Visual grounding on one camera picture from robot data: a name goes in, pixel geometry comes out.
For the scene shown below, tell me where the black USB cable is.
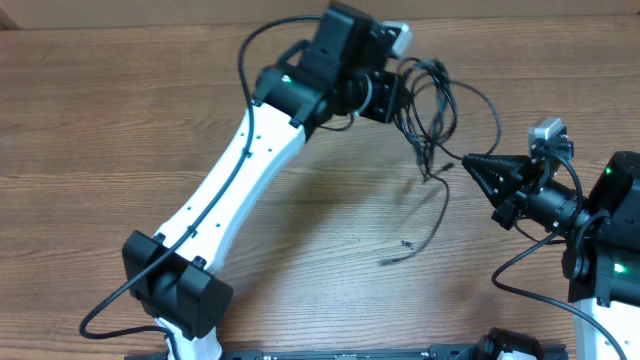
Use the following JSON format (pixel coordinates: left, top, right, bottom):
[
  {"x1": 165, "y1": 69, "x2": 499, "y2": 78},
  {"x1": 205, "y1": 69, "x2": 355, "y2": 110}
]
[{"x1": 378, "y1": 57, "x2": 503, "y2": 267}]

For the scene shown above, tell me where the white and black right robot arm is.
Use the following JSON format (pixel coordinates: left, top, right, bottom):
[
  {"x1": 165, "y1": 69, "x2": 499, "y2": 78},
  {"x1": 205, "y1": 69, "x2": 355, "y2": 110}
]
[{"x1": 462, "y1": 147, "x2": 639, "y2": 359}]

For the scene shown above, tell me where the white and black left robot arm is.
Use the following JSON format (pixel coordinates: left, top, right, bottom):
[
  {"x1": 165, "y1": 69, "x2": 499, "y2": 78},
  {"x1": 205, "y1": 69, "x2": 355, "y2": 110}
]
[{"x1": 122, "y1": 2, "x2": 413, "y2": 359}]

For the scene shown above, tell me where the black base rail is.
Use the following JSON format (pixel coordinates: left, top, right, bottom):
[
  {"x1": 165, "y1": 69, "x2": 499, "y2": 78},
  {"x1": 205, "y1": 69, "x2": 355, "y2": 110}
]
[{"x1": 124, "y1": 327, "x2": 569, "y2": 360}]

